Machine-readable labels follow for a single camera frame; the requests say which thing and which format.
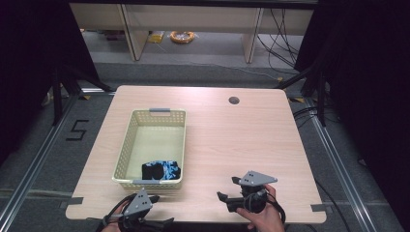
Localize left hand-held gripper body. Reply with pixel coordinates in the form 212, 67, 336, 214
118, 188, 154, 226

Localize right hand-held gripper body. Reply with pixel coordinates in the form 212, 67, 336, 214
226, 170, 278, 215

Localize black fingerless glove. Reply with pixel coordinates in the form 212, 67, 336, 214
141, 161, 165, 181

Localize blue and black patterned glove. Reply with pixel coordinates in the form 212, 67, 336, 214
157, 159, 183, 181

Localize pale yellow plastic basket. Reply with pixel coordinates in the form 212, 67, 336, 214
111, 107, 188, 191

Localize person's right hand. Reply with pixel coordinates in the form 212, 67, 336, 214
236, 184, 286, 232

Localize person's left hand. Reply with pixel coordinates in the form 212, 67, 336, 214
100, 209, 125, 232

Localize black metal stand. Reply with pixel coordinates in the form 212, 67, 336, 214
50, 63, 114, 127
274, 63, 327, 128

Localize black curtain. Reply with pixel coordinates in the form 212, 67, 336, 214
293, 0, 410, 223
0, 0, 101, 165

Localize yellow packet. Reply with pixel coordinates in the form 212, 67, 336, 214
147, 30, 165, 44

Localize light wooden office desk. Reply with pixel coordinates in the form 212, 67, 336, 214
70, 2, 315, 64

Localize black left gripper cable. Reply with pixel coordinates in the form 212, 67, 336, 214
86, 192, 176, 232

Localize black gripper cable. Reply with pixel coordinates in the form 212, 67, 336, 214
266, 191, 288, 226
86, 192, 176, 232

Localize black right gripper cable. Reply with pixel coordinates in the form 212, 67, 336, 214
266, 191, 288, 226

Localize black floor cable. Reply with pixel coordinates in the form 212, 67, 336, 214
313, 179, 353, 232

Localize aluminium floor rail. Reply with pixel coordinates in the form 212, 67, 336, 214
304, 96, 379, 232
0, 93, 82, 223

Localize black cables beside table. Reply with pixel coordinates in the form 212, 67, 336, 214
292, 105, 320, 123

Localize thin white floor cable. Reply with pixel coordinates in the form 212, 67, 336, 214
154, 43, 282, 81

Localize bundle of black floor cables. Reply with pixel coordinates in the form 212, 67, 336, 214
255, 8, 302, 70

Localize orange cable coil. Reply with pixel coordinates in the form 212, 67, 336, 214
169, 30, 196, 44

